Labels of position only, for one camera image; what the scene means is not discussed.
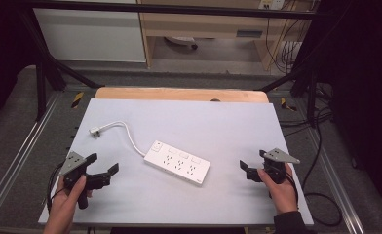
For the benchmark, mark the white wall socket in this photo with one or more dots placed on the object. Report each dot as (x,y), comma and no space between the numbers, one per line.
(272,4)

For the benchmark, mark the black metal frame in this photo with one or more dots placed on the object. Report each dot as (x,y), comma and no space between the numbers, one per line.
(179,11)

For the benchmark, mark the white power strip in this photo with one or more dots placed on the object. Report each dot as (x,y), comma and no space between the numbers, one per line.
(179,164)

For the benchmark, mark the black curtain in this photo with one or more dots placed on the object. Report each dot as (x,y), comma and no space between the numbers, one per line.
(364,81)
(4,48)

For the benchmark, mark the person's right hand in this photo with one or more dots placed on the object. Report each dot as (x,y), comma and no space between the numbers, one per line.
(283,196)

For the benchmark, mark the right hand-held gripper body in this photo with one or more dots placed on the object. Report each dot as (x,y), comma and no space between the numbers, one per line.
(276,169)

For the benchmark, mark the aluminium rail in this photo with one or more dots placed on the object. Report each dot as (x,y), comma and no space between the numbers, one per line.
(335,182)
(17,156)

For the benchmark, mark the light wooden desk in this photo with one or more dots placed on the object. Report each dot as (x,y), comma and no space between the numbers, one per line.
(205,24)

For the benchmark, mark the white power plug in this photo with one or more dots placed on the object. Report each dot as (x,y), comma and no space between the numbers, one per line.
(95,131)

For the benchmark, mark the person's left hand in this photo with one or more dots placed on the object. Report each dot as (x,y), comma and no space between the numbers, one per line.
(64,204)

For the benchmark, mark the office chair caster base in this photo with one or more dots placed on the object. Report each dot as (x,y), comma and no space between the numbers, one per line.
(182,41)

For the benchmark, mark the light wooden board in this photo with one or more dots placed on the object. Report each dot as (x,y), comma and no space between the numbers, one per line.
(179,95)

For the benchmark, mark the white cabinet panel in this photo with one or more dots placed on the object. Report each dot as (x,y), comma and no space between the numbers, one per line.
(88,35)

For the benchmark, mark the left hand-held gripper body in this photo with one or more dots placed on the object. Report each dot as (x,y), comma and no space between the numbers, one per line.
(72,162)

